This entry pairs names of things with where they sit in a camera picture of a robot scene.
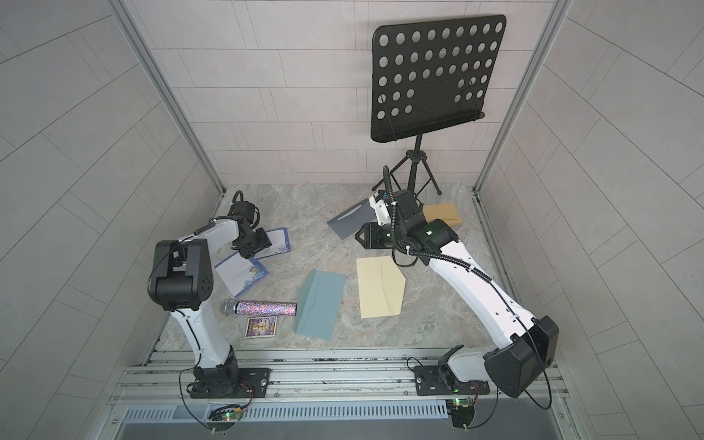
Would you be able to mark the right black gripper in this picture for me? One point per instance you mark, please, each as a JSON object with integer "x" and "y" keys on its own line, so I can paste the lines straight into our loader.
{"x": 372, "y": 236}

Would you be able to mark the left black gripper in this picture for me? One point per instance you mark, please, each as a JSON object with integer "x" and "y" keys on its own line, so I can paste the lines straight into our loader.
{"x": 265, "y": 243}

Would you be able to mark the dark grey envelope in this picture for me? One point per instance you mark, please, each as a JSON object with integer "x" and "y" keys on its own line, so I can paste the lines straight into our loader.
{"x": 350, "y": 221}

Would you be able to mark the white letter with blue print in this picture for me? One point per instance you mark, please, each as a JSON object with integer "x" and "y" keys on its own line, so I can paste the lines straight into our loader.
{"x": 240, "y": 274}

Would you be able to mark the cream yellow envelope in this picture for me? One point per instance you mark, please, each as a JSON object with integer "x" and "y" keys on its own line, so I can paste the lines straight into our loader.
{"x": 381, "y": 287}

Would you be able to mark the tan kraft envelope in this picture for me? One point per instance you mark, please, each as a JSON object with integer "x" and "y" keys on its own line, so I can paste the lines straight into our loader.
{"x": 446, "y": 212}

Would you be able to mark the teal blue envelope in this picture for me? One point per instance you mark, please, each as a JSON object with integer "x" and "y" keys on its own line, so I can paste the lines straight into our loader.
{"x": 318, "y": 304}

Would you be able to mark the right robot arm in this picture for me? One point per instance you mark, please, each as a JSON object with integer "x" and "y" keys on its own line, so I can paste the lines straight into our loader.
{"x": 524, "y": 346}

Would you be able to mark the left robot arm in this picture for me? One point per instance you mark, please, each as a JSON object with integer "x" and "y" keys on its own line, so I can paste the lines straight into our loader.
{"x": 181, "y": 283}

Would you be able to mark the glittery purple microphone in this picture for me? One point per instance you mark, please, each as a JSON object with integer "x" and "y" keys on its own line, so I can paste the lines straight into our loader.
{"x": 258, "y": 308}

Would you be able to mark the small colourful picture card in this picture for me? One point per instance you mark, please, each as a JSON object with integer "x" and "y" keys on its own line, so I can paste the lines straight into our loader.
{"x": 261, "y": 327}

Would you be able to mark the black perforated music stand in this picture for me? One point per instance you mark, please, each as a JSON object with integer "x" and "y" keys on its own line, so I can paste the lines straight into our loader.
{"x": 428, "y": 76}

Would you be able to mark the white ventilation grille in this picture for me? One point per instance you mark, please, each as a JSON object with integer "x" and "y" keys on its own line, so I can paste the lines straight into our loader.
{"x": 295, "y": 411}

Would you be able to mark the left green circuit board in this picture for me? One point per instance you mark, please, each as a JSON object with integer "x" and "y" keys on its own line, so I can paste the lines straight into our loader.
{"x": 223, "y": 418}

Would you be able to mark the green circuit board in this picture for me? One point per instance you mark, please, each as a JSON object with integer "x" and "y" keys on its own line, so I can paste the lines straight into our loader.
{"x": 461, "y": 413}
{"x": 223, "y": 418}

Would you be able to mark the right green circuit board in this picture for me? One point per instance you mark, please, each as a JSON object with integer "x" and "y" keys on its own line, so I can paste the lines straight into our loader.
{"x": 461, "y": 413}

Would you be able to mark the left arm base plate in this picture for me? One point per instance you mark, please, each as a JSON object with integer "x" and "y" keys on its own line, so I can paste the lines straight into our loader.
{"x": 222, "y": 383}

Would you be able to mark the aluminium rail frame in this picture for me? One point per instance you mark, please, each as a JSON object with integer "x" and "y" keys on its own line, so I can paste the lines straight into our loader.
{"x": 296, "y": 375}

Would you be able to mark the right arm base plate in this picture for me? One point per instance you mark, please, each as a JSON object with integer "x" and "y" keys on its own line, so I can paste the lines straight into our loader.
{"x": 429, "y": 382}

